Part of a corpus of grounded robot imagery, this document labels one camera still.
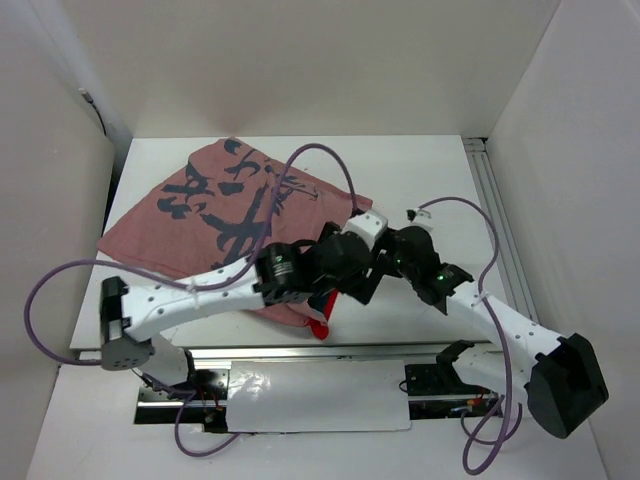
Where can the white glossy cover plate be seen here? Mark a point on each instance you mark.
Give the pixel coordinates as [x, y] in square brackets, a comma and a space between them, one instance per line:
[317, 396]

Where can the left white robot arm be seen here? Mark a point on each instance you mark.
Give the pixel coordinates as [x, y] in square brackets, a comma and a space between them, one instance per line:
[133, 318]

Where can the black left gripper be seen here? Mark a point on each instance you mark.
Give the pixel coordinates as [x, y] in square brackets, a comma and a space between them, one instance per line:
[356, 285]

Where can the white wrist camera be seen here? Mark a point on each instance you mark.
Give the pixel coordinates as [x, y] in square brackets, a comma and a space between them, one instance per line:
[368, 226]
[418, 216]

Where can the pink and red pillowcase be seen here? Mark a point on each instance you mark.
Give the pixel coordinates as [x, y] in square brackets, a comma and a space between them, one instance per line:
[211, 212]

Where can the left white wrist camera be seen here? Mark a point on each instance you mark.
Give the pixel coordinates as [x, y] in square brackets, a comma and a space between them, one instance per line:
[368, 226]

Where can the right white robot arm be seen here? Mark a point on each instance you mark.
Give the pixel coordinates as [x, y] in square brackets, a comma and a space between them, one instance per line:
[558, 378]

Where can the aluminium mounting rail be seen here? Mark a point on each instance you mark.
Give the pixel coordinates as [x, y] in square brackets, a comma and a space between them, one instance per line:
[429, 397]

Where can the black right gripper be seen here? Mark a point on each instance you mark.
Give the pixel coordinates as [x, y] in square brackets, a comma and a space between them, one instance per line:
[387, 241]

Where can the aluminium frame right side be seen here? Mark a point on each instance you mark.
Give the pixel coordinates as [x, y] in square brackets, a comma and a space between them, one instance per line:
[509, 264]

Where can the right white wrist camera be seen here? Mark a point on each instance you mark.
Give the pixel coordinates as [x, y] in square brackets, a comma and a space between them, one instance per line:
[418, 216]

